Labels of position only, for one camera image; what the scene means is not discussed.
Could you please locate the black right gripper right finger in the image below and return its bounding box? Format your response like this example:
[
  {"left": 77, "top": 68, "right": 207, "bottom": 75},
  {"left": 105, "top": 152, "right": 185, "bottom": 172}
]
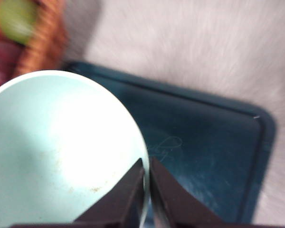
[{"left": 150, "top": 157, "right": 285, "bottom": 228}]

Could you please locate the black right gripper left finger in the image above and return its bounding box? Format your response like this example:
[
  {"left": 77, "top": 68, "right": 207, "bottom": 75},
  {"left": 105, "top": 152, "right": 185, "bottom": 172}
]
[{"left": 10, "top": 158, "right": 146, "bottom": 228}]

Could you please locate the teal ceramic bowl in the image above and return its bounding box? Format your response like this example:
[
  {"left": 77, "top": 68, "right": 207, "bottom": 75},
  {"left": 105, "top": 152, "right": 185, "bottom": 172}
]
[{"left": 0, "top": 69, "right": 151, "bottom": 228}]

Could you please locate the black rectangular tray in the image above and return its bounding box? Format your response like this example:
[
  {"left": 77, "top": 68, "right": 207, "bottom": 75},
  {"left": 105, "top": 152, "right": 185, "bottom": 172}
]
[{"left": 63, "top": 61, "right": 276, "bottom": 226}]

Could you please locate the brown wicker basket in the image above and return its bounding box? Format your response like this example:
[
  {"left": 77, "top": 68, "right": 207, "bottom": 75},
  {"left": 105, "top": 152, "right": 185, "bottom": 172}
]
[{"left": 13, "top": 0, "right": 70, "bottom": 77}]

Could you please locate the dark red plum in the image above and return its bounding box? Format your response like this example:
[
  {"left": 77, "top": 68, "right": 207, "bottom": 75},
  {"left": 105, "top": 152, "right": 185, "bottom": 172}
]
[{"left": 0, "top": 39, "right": 22, "bottom": 91}]

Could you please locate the green avocado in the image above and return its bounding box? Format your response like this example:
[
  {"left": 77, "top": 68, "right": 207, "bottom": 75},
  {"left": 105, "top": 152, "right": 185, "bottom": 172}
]
[{"left": 0, "top": 0, "right": 38, "bottom": 45}]

